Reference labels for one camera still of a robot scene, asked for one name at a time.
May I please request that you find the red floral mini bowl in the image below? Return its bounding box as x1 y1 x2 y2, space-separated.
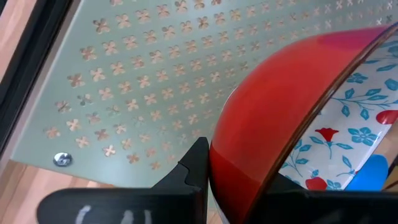
208 24 398 224

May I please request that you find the green perforated metal shelf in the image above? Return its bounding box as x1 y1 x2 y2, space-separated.
11 0 398 206

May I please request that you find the black aluminium rig frame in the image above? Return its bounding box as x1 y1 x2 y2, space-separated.
0 0 74 156

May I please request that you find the silver shelf screw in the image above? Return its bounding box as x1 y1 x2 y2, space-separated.
52 151 73 167

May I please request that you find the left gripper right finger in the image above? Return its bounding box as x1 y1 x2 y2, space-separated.
248 173 398 224

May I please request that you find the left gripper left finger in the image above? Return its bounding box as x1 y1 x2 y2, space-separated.
37 136 210 224

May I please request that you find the blue plastic mini bowl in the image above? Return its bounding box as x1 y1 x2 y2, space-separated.
344 154 389 191

